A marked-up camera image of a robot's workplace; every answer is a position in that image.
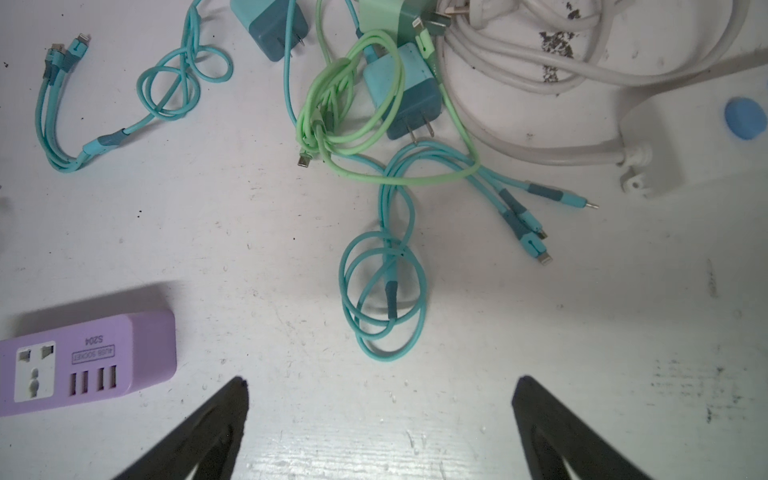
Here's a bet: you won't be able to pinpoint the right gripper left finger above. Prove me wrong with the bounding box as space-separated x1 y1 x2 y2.
117 376 249 479

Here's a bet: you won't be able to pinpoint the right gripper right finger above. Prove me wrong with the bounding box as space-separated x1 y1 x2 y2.
511 376 648 479

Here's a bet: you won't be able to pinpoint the purple power socket strip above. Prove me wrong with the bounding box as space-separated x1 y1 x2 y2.
1 310 177 417

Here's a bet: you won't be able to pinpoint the white power strip blue outlets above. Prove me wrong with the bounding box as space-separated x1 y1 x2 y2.
619 65 767 198

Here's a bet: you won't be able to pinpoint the teal charger adapter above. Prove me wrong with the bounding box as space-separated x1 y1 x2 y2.
230 0 309 62
363 42 443 140

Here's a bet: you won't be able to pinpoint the green charger adapter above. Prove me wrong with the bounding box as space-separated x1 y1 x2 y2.
358 0 452 41

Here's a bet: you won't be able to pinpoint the teal multi-head cable coiled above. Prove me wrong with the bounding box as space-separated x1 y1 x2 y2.
283 0 601 364

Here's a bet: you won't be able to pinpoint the teal multi-head cable left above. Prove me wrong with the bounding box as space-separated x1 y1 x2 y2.
34 0 235 175

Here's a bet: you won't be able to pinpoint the light green cable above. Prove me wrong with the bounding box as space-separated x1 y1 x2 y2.
295 0 482 187

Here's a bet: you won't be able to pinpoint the grey power strip cord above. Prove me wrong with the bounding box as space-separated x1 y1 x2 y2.
435 0 752 168

